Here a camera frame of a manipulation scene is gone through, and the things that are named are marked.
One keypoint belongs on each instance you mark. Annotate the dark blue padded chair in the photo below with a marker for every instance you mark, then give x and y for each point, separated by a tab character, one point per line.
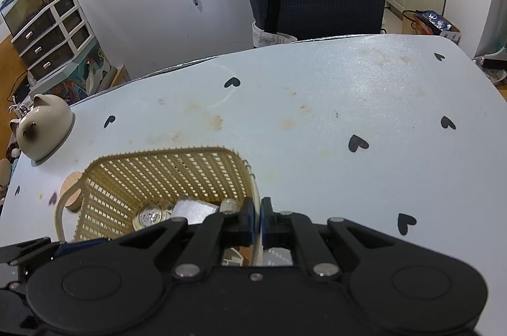
328	3

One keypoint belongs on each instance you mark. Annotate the silver metal box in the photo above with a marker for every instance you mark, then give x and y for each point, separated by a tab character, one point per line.
194	210

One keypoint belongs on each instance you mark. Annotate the colourful printed board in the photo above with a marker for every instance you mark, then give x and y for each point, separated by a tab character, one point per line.
89	78

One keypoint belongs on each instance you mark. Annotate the beige plastic woven basket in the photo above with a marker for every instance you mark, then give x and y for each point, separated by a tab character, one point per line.
158	169

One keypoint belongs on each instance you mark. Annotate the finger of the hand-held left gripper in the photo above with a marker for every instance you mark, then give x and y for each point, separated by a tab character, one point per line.
12	304
75	248

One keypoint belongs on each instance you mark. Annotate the patterned shopping bag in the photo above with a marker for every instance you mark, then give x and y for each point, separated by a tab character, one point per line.
433	23

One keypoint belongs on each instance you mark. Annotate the white printed fabric bag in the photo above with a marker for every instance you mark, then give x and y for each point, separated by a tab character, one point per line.
269	38

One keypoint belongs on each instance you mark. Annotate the cream pig-shaped teapot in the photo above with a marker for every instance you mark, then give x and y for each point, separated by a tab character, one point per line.
43	130

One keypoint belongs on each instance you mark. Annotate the white drawer unit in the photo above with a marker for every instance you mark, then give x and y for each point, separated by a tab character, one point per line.
51	39

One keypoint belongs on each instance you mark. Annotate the silver pocket watch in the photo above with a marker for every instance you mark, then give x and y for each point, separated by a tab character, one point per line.
150	217

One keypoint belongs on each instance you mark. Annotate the round wooden lid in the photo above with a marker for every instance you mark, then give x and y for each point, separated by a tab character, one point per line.
71	189

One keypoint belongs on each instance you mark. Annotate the small silver cylinder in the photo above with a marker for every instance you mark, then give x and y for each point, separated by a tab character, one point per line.
229	207

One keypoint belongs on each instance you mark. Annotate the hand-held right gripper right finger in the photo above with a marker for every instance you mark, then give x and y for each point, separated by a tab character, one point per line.
267	225

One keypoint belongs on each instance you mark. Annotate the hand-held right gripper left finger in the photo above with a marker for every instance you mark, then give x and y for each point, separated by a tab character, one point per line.
248	225

